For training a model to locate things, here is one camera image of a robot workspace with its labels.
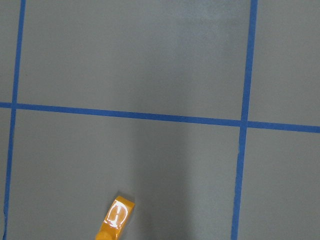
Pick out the orange trapezoid block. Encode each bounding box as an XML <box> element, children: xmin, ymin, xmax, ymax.
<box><xmin>95</xmin><ymin>196</ymin><xmax>135</xmax><ymax>240</ymax></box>

